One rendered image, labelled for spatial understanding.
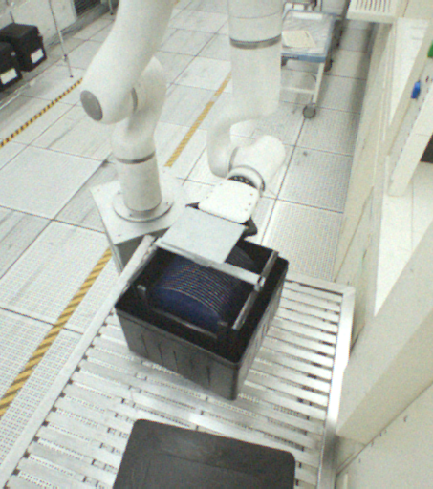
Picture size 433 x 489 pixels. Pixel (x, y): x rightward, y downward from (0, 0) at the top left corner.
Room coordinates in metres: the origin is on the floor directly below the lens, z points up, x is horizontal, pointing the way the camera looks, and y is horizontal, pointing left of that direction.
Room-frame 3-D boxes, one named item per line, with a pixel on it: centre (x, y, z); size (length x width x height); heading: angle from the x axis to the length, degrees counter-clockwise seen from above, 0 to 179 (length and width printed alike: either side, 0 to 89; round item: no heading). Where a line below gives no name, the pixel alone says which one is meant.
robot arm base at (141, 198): (0.93, 0.22, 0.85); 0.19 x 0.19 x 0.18
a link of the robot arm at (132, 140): (0.96, 0.20, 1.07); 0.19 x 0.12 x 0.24; 145
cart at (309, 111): (3.22, -0.70, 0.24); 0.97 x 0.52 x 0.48; 164
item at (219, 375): (0.48, 0.02, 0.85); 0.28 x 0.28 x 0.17; 63
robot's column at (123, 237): (0.93, 0.22, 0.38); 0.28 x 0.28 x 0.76; 26
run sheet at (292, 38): (3.06, -0.62, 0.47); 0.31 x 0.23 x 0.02; 3
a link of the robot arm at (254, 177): (0.64, -0.07, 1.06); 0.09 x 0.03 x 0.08; 63
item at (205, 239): (0.48, 0.02, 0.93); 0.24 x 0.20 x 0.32; 63
